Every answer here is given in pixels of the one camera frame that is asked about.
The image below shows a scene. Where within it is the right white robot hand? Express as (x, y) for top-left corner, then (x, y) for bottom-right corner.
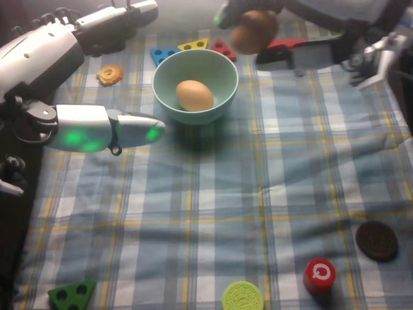
(213, 0), (401, 78)

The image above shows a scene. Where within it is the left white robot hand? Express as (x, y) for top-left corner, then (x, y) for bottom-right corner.
(0, 0), (166, 156)

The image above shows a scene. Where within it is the brown egg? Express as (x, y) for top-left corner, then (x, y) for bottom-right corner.
(175, 79), (215, 112)
(229, 9), (279, 55)

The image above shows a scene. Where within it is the mint green bowl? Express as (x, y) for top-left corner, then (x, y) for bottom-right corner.
(152, 48), (239, 126)

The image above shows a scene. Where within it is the red rectangular block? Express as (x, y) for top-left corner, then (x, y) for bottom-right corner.
(267, 38), (309, 49)

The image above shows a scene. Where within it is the tan toy butter cookie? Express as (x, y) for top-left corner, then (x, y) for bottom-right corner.
(96, 63), (125, 87)

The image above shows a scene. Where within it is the red triangle block with holes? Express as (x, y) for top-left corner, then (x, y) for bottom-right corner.
(209, 38), (237, 63)

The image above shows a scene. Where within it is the blue triangle block with holes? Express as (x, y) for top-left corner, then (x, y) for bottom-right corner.
(150, 47), (180, 67)

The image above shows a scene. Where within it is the yellow triangle block with holes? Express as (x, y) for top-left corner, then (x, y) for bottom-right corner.
(177, 37), (210, 52)

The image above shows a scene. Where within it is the blue plaid cloth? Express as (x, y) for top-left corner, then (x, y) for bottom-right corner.
(14, 19), (413, 310)

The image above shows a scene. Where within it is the brown toy sandwich cookie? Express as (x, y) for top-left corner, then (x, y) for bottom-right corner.
(355, 221), (399, 262)

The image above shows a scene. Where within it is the red cylinder block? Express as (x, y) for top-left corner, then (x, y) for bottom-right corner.
(302, 257), (336, 295)

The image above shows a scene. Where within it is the green triangle block with holes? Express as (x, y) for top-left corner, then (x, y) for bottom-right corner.
(47, 279), (97, 310)

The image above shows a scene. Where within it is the lime green toy cookie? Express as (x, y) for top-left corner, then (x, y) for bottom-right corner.
(222, 280), (265, 310)

